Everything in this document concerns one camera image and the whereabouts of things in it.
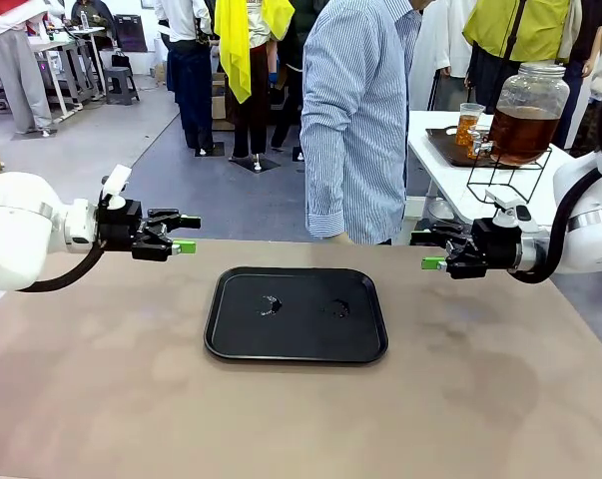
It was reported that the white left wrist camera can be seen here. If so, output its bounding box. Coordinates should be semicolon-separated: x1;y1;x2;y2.
102;164;134;210

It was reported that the plastic cup with orange drink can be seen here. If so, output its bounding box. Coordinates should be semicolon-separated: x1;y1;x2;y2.
454;102;486;148

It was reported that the brown serving tray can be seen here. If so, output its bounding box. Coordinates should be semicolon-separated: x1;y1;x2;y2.
424;126;546;170

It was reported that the black serving tray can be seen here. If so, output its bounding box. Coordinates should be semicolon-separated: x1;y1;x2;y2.
203;266;389;364

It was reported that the black wire dispenser stand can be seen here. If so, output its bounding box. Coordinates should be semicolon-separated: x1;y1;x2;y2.
467;147;554;204

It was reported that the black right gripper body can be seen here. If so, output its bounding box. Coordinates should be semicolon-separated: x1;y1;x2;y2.
467;220;525;273

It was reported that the mannequin in black clothes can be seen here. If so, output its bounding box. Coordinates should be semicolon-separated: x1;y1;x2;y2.
270;0;314;164

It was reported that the grey metal workbench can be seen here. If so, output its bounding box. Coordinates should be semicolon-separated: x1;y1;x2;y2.
30;25;107;121

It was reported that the seated person at workbench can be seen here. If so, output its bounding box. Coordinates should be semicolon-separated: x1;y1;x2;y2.
63;0;120;51

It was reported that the dark rectangular panel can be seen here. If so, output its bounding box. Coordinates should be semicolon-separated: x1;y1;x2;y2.
113;13;150;54

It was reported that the person in grey trousers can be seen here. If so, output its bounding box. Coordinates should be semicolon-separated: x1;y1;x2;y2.
0;0;57;136

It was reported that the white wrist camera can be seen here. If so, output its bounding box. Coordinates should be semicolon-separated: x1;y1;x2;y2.
102;164;134;210
484;188;534;234

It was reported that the white side table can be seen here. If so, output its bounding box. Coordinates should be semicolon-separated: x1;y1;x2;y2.
407;109;579;226

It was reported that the person in striped shirt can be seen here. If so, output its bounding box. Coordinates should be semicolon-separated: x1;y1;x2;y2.
299;0;424;246

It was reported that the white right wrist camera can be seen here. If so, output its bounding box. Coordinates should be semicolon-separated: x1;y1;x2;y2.
484;188;534;234

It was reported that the person's right forearm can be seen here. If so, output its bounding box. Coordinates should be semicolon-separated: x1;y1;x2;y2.
302;124;349;240

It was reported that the glass tea dispenser jar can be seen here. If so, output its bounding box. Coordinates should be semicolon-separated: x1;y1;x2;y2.
472;62;572;168

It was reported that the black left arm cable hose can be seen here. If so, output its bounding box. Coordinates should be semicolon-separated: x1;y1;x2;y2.
18;239;107;294

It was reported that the grey plastic stool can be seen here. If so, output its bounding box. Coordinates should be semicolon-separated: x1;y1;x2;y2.
103;66;141;106

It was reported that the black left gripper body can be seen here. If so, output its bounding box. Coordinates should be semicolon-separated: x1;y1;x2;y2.
98;199;145;250

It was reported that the mannequin with yellow scarf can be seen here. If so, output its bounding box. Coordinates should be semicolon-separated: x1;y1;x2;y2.
213;0;297;174

